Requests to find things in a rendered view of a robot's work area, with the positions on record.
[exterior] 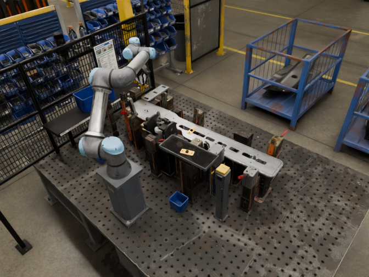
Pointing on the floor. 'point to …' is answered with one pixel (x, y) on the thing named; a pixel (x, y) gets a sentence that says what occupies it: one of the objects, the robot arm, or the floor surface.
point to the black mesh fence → (24, 247)
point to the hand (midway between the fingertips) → (143, 83)
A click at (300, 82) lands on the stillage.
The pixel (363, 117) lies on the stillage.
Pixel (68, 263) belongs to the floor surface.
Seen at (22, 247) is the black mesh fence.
